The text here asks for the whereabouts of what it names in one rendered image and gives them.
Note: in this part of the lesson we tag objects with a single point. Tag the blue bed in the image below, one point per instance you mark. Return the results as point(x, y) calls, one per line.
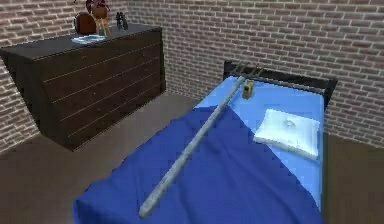
point(233, 173)

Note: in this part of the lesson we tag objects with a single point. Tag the white pillow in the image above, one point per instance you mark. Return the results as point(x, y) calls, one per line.
point(288, 131)

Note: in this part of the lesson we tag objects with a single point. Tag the red and tan figurine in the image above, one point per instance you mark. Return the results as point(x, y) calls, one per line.
point(99, 15)

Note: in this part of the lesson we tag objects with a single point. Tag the dark brown chest of drawers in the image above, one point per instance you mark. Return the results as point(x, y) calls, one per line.
point(96, 86)

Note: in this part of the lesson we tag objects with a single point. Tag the small yellow box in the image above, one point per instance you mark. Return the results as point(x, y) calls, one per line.
point(247, 89)

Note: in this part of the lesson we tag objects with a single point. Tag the pale blue flat dish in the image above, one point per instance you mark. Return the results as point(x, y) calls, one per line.
point(87, 39)

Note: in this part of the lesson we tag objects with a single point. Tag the brown round object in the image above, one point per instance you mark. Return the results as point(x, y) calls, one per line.
point(84, 24)

